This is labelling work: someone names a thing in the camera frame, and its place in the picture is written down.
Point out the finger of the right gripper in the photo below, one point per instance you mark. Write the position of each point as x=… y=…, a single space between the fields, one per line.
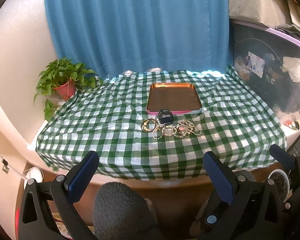
x=286 y=160

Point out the copper tray pink rim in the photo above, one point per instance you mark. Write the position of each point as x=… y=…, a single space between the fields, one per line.
x=178 y=98

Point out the red plant pot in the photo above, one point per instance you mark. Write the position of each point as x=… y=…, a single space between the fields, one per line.
x=67 y=90

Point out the grey fabric storage box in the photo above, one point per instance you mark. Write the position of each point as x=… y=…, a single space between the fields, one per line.
x=271 y=13

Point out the thin gold bangle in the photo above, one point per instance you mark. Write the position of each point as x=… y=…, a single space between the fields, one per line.
x=158 y=132

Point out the green potted plant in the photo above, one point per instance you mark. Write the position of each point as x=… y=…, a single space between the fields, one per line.
x=60 y=72

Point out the clear storage bin purple lid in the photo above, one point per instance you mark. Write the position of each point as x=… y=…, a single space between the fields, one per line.
x=279 y=86

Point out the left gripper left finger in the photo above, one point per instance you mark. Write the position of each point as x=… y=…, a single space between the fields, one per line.
x=35 y=218

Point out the green white checkered tablecloth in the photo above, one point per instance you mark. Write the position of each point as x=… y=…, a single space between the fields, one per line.
x=234 y=123

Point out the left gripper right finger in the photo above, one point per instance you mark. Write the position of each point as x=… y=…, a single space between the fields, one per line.
x=239 y=208

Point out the grey furry microphone cover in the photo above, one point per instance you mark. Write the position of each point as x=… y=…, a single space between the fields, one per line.
x=121 y=213

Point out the blue curtain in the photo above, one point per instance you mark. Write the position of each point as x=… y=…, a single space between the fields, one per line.
x=113 y=36

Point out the black smart watch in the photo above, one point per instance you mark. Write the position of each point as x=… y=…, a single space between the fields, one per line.
x=165 y=117

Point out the white label sticker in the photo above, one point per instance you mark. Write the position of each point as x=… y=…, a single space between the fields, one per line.
x=255 y=64

